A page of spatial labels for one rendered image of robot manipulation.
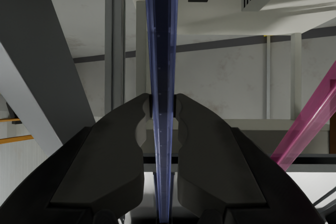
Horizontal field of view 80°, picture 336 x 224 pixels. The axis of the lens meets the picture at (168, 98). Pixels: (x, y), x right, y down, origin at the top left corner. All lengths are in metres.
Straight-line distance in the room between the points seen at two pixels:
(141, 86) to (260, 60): 2.71
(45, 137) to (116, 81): 0.32
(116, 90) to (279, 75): 2.85
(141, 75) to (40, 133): 0.46
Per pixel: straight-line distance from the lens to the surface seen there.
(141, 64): 0.62
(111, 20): 0.51
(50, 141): 0.19
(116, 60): 0.49
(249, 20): 0.86
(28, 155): 6.74
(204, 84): 3.30
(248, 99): 3.17
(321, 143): 0.76
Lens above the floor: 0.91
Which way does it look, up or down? level
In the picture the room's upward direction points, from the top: 180 degrees counter-clockwise
